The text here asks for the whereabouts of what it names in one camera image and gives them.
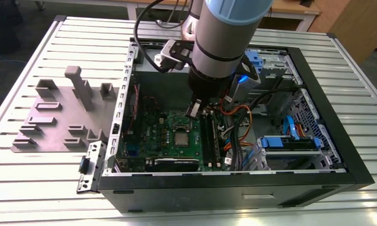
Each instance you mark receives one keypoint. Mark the black PC case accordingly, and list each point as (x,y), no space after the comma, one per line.
(207,193)

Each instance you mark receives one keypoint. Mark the green motherboard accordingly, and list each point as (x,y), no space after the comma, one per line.
(188,155)

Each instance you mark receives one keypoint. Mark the silver CPU chip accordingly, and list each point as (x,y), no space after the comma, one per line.
(181,139)

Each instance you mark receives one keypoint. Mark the wooden cabinet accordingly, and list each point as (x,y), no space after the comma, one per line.
(357,23)

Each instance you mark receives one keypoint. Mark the CPU socket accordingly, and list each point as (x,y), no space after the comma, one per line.
(173,140)

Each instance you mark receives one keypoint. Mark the wooden desk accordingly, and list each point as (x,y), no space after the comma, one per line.
(295,9)

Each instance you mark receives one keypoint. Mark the silver wrist box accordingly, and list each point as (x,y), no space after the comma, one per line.
(172,54)

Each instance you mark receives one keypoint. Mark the grey parts rack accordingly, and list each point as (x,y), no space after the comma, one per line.
(65,117)

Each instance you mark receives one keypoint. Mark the silver disk bay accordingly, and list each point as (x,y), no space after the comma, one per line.
(292,153)

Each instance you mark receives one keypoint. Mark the hard disk in blue carrier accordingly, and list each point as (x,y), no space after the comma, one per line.
(276,142)

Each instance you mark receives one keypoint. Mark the white desk frame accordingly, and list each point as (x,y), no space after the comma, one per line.
(132,13)

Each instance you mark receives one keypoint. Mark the silver drive cage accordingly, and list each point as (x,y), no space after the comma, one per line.
(269,80)

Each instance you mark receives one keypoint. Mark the grey power supply unit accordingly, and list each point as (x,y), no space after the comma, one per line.
(163,89)

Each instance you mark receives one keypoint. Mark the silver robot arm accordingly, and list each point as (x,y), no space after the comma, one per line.
(220,35)

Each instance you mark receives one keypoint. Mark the black RAM slot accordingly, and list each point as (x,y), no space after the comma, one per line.
(215,141)
(204,141)

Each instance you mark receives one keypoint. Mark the blue drive latch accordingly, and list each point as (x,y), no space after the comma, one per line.
(257,62)

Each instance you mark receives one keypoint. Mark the black graphics card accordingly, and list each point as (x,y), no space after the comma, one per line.
(176,164)

